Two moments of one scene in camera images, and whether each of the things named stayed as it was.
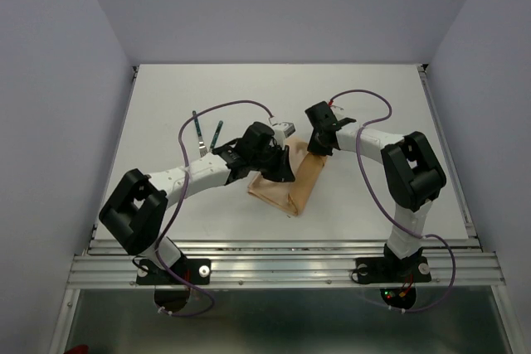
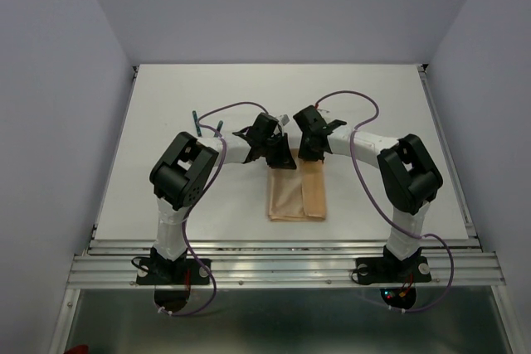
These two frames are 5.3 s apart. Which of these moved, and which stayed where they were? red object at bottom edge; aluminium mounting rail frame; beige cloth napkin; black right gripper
Moved: beige cloth napkin; black right gripper
Stayed: aluminium mounting rail frame; red object at bottom edge
